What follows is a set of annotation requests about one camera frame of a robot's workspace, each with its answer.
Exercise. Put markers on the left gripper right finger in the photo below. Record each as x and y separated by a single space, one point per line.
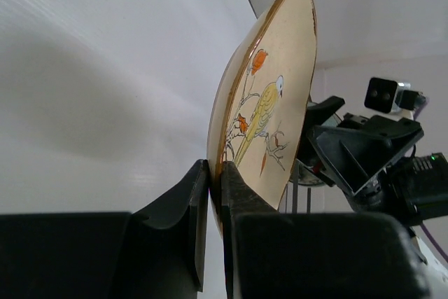
268 254

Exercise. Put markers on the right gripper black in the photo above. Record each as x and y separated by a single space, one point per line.
412 189

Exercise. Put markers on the beige bird plate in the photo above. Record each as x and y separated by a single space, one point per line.
259 109

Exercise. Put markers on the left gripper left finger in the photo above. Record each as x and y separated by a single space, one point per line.
156 252

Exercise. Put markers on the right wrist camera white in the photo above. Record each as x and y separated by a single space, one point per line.
390 96

